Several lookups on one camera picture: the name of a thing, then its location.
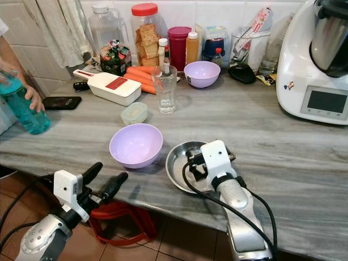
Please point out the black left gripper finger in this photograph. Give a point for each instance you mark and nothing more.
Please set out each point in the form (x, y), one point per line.
(116, 186)
(92, 172)

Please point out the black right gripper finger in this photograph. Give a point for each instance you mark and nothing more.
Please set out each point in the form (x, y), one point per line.
(191, 157)
(232, 156)

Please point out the shallow stainless steel bowl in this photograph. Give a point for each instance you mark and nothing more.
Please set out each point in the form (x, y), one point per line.
(178, 168)

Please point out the teal water bottle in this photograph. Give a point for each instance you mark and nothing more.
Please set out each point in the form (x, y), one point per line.
(27, 111)

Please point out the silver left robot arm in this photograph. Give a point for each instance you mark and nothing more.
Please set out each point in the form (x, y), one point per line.
(41, 242)

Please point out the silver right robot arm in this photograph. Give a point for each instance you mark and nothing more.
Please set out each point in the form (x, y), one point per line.
(242, 212)

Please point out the person's left hand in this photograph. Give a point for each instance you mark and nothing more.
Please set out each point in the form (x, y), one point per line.
(37, 100)

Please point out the red plastic stool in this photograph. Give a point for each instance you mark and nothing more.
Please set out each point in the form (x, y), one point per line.
(130, 220)

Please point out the lilac plastic bowl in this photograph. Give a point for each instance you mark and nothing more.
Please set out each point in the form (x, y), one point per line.
(136, 145)
(202, 74)

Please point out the clear drinking glass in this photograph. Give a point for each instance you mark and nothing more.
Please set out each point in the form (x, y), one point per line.
(164, 92)

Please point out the small green-lidded plastic container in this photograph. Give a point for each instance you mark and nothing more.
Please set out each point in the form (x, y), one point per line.
(134, 113)

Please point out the black smartphone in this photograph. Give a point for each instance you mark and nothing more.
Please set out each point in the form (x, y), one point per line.
(61, 103)

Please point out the black pouch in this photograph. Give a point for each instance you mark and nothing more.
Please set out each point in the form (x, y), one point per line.
(242, 74)

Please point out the small yellow black packet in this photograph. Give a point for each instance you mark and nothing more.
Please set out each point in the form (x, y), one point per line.
(265, 79)

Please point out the black car key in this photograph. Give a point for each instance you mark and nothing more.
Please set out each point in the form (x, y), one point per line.
(80, 86)

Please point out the white grater with red label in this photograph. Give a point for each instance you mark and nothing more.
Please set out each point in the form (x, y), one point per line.
(111, 87)

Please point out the small dark sauce bottle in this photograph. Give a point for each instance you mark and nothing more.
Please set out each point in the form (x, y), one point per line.
(166, 64)

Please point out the person's white shirt torso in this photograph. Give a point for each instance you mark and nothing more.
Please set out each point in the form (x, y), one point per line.
(2, 122)

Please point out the small red-capped bottle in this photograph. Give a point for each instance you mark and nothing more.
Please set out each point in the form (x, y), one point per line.
(218, 55)

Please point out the clear plastic pitcher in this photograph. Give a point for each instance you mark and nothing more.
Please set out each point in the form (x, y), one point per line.
(250, 56)

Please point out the amber squeeze bottle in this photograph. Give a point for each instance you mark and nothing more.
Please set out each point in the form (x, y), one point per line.
(192, 49)

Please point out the maroon plastic canister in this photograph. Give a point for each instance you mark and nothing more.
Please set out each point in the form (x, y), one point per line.
(178, 46)

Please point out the white kitchen food processor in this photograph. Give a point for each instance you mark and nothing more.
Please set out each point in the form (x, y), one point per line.
(296, 60)

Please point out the green snack bag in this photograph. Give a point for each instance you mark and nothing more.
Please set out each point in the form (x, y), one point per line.
(115, 58)

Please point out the white-capped seasoning bottle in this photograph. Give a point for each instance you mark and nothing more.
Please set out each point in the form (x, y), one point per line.
(162, 43)

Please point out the grey translucent plastic sleeve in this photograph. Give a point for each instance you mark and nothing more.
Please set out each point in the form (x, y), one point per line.
(277, 46)

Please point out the blue jar with clear lid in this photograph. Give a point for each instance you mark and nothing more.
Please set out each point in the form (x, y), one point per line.
(212, 38)

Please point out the red-lidded jar of crackers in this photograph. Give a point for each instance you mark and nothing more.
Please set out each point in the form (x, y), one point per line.
(148, 38)

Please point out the white and red tube pack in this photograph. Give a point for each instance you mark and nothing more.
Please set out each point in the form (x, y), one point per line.
(258, 23)

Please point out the clear plastic bottle white cap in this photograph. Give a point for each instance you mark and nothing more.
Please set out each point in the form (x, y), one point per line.
(105, 28)

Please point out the pale hanging towel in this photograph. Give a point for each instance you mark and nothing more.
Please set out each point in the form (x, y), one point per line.
(60, 27)

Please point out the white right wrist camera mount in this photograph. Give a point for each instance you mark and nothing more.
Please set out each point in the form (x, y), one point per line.
(217, 157)

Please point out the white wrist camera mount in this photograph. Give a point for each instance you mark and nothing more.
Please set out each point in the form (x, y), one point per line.
(69, 190)
(217, 157)

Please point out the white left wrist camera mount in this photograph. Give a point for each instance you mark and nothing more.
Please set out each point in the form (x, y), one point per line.
(69, 190)

